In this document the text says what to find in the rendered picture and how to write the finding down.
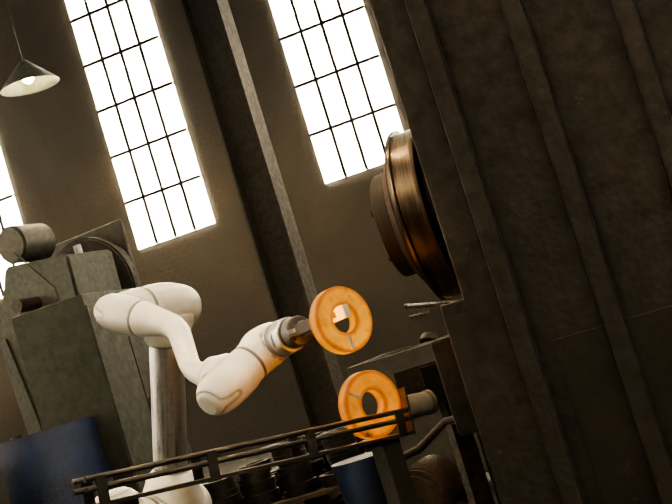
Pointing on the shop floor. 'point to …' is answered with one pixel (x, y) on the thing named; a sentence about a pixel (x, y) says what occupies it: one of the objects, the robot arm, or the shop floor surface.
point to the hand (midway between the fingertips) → (338, 313)
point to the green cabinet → (90, 378)
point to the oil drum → (52, 462)
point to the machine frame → (552, 230)
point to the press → (55, 284)
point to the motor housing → (435, 480)
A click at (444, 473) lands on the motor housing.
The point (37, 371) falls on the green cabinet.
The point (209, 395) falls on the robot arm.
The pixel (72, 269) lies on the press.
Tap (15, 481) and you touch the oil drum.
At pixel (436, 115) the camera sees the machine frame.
